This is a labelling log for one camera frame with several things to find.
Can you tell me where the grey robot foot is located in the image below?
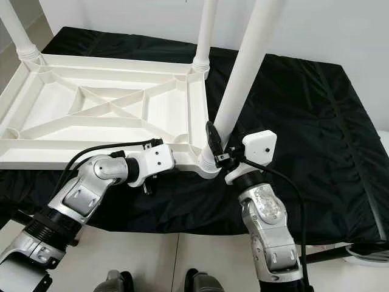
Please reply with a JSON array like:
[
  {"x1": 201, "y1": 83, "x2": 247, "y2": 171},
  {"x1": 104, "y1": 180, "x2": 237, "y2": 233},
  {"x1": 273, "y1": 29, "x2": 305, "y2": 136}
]
[
  {"x1": 100, "y1": 269, "x2": 136, "y2": 292},
  {"x1": 185, "y1": 269, "x2": 229, "y2": 292}
]

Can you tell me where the grey robot right foot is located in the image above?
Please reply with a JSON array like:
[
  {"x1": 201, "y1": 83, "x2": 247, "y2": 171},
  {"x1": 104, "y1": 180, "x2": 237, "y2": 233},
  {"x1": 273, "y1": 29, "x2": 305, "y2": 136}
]
[{"x1": 185, "y1": 269, "x2": 229, "y2": 292}]

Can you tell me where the black cloth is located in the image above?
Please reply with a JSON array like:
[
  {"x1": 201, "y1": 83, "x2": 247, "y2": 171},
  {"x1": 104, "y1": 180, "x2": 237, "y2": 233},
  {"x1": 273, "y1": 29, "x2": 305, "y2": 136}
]
[{"x1": 0, "y1": 26, "x2": 389, "y2": 245}]

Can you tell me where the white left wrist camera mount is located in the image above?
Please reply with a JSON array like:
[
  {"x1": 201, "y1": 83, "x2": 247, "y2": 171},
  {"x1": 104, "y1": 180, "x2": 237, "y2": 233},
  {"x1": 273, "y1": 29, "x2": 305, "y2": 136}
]
[{"x1": 126, "y1": 144, "x2": 176, "y2": 187}]

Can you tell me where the white plastic table top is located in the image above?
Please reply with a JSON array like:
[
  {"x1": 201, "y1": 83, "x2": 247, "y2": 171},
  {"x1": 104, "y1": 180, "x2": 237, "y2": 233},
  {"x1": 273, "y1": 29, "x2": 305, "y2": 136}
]
[{"x1": 0, "y1": 54, "x2": 219, "y2": 179}]

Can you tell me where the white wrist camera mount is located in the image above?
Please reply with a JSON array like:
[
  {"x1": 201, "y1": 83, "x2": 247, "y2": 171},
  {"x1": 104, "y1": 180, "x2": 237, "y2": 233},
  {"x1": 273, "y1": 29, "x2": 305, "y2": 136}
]
[
  {"x1": 126, "y1": 144, "x2": 176, "y2": 187},
  {"x1": 225, "y1": 130, "x2": 278, "y2": 186}
]

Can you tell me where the grey robot left foot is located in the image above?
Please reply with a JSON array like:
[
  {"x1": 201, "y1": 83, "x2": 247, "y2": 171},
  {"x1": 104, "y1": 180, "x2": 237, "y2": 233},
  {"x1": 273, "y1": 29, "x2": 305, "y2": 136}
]
[{"x1": 100, "y1": 269, "x2": 136, "y2": 292}]

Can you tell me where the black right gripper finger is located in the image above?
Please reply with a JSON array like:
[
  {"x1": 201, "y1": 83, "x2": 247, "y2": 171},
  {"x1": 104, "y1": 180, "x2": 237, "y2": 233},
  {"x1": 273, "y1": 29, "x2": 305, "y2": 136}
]
[{"x1": 204, "y1": 120, "x2": 225, "y2": 161}]

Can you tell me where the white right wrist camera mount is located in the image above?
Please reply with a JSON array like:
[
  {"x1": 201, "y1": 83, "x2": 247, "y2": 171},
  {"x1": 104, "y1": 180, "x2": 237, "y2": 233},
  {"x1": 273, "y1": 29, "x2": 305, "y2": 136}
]
[{"x1": 225, "y1": 130, "x2": 278, "y2": 186}]

